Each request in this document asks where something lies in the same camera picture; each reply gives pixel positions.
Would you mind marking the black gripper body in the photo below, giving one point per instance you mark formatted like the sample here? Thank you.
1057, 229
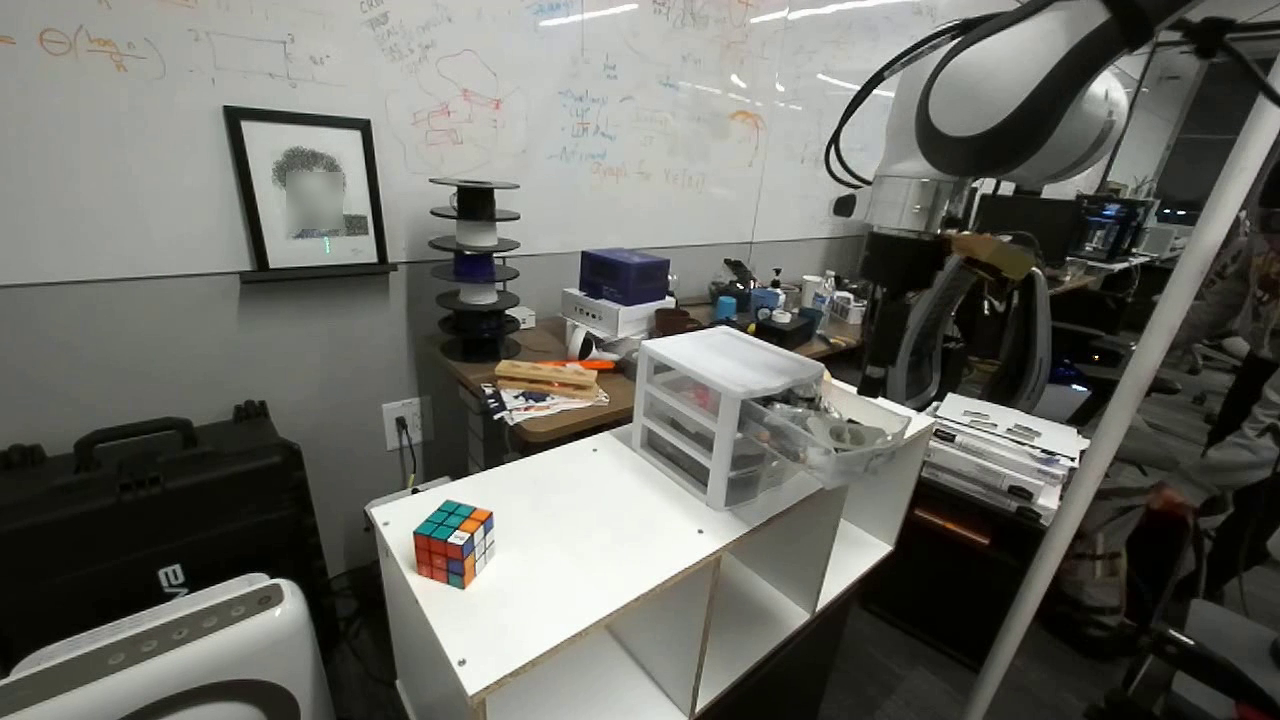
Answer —
910, 264

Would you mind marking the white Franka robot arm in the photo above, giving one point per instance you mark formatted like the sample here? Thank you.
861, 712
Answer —
967, 80

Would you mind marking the clear plastic drawer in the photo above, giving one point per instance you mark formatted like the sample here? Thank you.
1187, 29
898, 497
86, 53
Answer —
875, 454

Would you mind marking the white three-drawer organizer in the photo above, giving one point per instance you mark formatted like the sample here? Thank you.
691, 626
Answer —
727, 357

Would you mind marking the stack of printed papers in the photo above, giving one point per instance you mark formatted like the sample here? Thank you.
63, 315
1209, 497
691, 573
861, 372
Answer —
1004, 447

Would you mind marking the white pole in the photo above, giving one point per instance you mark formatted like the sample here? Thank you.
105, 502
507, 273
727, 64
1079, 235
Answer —
1138, 387

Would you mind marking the blue box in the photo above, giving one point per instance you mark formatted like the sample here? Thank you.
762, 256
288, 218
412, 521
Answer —
627, 273

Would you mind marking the wooden workbench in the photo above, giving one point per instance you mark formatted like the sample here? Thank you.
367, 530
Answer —
606, 400

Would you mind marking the whiteboard with scribbles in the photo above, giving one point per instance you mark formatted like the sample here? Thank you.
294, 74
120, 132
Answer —
600, 132

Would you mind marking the beige wooden block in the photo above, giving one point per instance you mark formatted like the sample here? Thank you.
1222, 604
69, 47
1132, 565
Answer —
546, 372

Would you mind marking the white paper sheets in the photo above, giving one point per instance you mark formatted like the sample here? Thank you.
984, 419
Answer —
540, 404

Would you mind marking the black filament spool stack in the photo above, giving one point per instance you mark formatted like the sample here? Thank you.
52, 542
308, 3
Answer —
476, 264

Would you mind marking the white cubby shelf unit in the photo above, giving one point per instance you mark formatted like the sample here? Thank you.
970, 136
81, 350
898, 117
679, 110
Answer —
574, 563

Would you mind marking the Rubik's cube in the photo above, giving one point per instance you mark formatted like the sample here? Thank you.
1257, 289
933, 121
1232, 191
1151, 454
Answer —
454, 546

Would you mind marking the framed portrait picture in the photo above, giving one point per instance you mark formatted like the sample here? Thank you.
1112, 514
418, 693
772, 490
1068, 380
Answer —
315, 186

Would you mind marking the black hard case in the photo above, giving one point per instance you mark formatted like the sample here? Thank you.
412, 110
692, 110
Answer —
146, 521

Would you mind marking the white air purifier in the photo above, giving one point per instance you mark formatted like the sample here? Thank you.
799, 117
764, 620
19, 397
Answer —
175, 663

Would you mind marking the grey curved chair frame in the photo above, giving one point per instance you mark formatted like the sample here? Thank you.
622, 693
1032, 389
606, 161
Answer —
1037, 340

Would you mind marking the white wall outlet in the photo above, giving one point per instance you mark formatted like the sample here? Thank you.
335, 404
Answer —
400, 422

